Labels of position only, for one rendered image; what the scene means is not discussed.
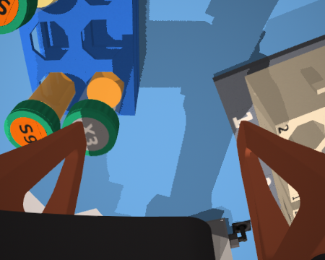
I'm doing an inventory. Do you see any blue bench mat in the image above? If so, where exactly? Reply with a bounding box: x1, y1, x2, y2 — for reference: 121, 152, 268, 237
0, 0, 325, 235

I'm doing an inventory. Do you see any grey button box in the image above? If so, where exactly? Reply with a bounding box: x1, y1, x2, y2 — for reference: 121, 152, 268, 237
206, 218, 251, 260

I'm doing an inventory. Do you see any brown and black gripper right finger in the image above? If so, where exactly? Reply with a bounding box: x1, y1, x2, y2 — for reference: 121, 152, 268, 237
236, 121, 325, 260

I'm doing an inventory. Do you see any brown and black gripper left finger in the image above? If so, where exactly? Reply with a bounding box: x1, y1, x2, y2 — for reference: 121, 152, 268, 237
0, 121, 87, 215

